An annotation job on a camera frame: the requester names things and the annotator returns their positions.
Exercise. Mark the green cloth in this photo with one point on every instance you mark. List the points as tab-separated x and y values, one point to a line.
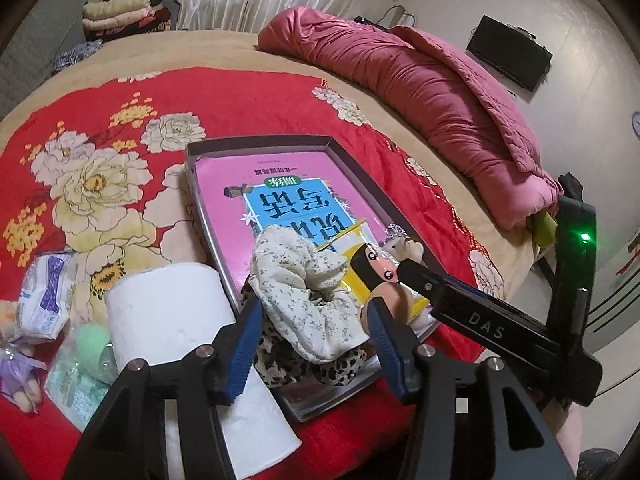
545	227

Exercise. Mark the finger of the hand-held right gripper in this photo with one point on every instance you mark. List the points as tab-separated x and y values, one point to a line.
482	294
420	277

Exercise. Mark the black wall television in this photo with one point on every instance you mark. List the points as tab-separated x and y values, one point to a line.
507	52

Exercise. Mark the leopard print scrunchie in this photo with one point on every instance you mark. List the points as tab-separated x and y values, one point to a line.
330	372

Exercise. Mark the wall clock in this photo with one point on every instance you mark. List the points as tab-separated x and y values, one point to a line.
636	124

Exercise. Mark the pink quilt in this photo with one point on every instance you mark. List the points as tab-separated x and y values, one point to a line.
425	85

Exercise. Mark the pink folded blanket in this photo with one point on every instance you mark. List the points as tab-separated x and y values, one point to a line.
120	21

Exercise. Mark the beige bed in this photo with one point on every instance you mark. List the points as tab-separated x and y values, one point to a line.
200	50

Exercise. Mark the white and purple packet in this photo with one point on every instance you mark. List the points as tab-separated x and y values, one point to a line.
45	300

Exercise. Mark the black bag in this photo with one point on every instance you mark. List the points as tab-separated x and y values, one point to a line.
570	187

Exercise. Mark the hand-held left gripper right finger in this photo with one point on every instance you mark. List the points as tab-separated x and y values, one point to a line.
385	345

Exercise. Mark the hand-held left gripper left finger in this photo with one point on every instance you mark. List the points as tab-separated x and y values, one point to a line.
245	345

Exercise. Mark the maroon folded cloth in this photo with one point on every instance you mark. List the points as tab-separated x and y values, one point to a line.
162	20

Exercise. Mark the shallow grey cardboard box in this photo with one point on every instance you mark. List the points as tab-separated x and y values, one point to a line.
364	180

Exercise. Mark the pink book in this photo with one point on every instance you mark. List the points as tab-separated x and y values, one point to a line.
225	175

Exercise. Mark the red floral blanket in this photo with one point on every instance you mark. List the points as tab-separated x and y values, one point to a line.
250	105

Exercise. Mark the grey patterned clothing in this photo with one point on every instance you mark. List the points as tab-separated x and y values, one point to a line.
597	465

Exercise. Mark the green tissue packet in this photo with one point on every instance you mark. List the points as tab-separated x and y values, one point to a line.
75	395

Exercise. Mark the mint green sponge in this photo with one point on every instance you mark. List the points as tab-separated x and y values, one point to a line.
91	342

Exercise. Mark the small black object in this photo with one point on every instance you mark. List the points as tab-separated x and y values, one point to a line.
371	22

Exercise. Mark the blue patterned cloth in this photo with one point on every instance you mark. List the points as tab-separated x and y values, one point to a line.
75	57

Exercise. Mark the white floral scrunchie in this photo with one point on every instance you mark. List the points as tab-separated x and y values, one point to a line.
290	270

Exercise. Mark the yellow cartoon packet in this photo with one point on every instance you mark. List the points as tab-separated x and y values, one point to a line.
357	242

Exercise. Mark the white toilet paper roll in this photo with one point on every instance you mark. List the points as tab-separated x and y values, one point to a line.
160	310

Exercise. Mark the grey quilted headboard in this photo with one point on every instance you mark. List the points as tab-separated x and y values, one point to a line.
45	45

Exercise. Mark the cream folded blanket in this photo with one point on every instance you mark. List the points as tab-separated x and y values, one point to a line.
115	7

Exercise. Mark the teddy bear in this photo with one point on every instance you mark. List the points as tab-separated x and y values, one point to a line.
405	247
17	375

